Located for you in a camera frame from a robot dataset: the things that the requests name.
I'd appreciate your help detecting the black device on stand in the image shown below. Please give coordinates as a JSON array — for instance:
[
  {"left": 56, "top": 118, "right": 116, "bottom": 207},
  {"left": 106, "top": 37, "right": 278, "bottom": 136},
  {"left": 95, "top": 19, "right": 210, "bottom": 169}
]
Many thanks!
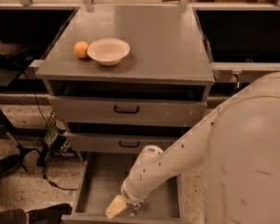
[{"left": 0, "top": 40, "right": 34, "bottom": 71}]

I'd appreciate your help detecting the grey open bottom drawer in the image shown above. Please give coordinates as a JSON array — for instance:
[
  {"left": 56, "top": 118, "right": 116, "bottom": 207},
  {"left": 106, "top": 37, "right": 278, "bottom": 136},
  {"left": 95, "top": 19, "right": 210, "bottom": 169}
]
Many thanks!
[{"left": 63, "top": 153, "right": 186, "bottom": 224}]

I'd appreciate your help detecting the black shoe upper left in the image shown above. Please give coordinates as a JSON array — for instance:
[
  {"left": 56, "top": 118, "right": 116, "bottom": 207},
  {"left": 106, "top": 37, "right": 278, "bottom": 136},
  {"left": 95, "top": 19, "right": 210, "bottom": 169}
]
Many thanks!
[{"left": 0, "top": 155, "right": 21, "bottom": 177}]

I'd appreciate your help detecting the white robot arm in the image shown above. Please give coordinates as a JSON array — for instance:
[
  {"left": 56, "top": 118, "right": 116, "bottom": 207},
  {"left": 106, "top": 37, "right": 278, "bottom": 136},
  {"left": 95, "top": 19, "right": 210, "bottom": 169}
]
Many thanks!
[{"left": 105, "top": 72, "right": 280, "bottom": 224}]

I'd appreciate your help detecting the grey middle drawer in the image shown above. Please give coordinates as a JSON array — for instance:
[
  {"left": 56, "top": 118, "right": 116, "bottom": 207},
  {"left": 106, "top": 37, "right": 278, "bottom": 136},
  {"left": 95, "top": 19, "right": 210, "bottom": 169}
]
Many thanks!
[{"left": 65, "top": 132, "right": 177, "bottom": 154}]

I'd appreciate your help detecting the black middle drawer handle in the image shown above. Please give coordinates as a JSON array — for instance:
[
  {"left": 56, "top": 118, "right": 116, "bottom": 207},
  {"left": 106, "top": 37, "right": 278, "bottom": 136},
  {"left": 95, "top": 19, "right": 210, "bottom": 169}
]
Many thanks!
[{"left": 119, "top": 141, "right": 140, "bottom": 148}]

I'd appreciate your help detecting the grey drawer cabinet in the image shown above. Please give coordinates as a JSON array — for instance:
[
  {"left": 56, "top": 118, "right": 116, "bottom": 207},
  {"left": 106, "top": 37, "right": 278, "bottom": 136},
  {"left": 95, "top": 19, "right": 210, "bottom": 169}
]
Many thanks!
[{"left": 35, "top": 4, "right": 216, "bottom": 173}]

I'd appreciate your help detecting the black drawer handle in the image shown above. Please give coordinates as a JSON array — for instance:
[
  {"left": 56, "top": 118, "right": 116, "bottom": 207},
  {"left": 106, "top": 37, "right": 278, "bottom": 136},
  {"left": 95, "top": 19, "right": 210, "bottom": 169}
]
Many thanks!
[
  {"left": 113, "top": 105, "right": 140, "bottom": 114},
  {"left": 119, "top": 141, "right": 140, "bottom": 148}
]

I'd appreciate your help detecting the black shoe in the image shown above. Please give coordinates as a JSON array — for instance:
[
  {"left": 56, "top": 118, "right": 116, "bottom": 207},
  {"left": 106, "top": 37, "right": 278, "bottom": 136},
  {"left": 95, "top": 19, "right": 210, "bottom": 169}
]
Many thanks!
[
  {"left": 0, "top": 203, "right": 72, "bottom": 224},
  {"left": 0, "top": 155, "right": 21, "bottom": 177}
]

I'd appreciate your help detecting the black cable left floor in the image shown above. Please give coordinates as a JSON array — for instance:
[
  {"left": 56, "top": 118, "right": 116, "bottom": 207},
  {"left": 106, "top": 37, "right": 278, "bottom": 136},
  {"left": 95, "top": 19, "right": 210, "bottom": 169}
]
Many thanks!
[{"left": 22, "top": 73, "right": 77, "bottom": 192}]

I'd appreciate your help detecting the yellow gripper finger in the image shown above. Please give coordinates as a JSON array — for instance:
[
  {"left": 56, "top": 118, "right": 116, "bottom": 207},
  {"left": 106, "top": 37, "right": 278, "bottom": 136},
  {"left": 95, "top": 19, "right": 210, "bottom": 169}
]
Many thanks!
[{"left": 105, "top": 195, "right": 127, "bottom": 219}]

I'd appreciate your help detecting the black top drawer handle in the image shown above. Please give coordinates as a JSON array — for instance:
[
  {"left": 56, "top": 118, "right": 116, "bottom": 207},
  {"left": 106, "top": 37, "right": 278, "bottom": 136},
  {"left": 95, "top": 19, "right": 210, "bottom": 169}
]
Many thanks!
[{"left": 113, "top": 105, "right": 140, "bottom": 114}]

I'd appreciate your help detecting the grey top drawer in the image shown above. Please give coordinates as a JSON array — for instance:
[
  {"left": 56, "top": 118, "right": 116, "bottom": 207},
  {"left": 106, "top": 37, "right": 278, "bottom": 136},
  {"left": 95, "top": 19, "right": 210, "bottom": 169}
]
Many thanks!
[{"left": 49, "top": 95, "right": 206, "bottom": 127}]

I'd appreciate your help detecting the clear plastic water bottle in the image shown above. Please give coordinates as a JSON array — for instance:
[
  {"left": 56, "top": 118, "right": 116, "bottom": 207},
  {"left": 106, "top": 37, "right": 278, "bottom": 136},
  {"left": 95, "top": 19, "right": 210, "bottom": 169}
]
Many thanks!
[{"left": 131, "top": 200, "right": 146, "bottom": 217}]

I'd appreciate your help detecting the black tripod stand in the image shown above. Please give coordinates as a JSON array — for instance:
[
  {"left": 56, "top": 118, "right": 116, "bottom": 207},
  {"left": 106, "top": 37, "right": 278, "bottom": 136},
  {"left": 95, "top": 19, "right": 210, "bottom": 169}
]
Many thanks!
[{"left": 0, "top": 109, "right": 49, "bottom": 171}]

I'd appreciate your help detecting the orange fruit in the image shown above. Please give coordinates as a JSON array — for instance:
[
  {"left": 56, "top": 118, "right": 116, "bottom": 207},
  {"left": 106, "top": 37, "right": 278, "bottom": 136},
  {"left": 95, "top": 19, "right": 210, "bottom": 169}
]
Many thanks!
[{"left": 74, "top": 41, "right": 89, "bottom": 59}]

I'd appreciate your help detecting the green packet on floor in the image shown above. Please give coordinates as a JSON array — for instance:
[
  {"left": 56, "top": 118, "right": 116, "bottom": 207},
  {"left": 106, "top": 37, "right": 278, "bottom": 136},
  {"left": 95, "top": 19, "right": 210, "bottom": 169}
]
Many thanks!
[{"left": 44, "top": 125, "right": 69, "bottom": 153}]

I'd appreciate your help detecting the white paper bowl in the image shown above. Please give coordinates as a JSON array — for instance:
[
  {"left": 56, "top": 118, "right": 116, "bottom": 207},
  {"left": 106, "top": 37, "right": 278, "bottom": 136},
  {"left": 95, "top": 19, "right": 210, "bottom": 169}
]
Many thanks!
[{"left": 87, "top": 38, "right": 130, "bottom": 66}]

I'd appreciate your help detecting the black shoe lower left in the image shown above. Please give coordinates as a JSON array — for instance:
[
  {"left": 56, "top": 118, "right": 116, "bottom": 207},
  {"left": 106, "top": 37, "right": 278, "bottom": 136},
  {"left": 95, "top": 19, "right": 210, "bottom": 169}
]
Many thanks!
[{"left": 0, "top": 203, "right": 72, "bottom": 224}]

